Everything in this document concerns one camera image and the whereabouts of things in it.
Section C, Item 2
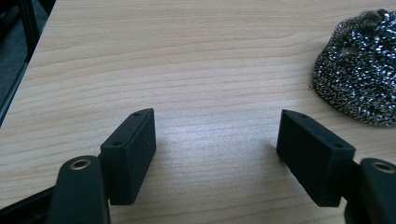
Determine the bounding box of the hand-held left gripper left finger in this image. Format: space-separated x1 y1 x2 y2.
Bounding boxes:
99 107 157 206

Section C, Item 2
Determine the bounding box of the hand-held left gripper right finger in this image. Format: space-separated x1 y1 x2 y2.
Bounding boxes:
276 108 357 208

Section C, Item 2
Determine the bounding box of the steel wool scrubber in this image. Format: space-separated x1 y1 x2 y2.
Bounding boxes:
311 8 396 128

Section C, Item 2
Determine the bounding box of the black metal frame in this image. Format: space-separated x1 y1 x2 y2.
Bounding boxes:
0 0 41 127

